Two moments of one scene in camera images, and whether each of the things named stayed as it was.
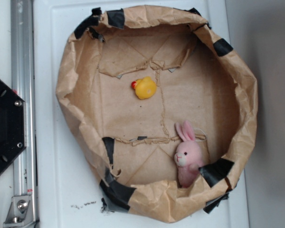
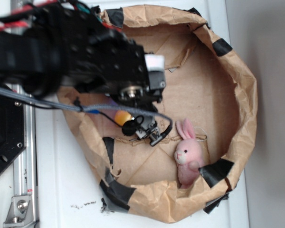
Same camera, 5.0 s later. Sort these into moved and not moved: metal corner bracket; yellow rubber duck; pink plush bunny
Moved: yellow rubber duck
Not moved: metal corner bracket; pink plush bunny
